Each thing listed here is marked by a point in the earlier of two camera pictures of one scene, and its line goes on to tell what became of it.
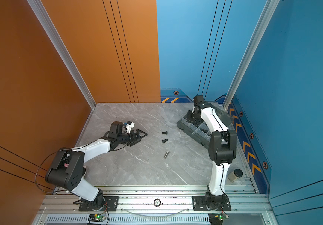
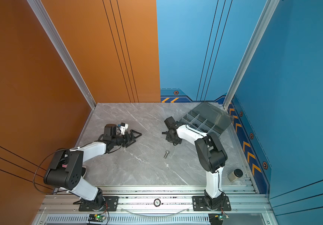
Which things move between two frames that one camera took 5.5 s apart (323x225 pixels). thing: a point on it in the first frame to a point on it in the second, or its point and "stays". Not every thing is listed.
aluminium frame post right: [269, 9] stays
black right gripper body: [191, 117] to [169, 138]
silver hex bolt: [167, 152] stays
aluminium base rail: [158, 205] stays
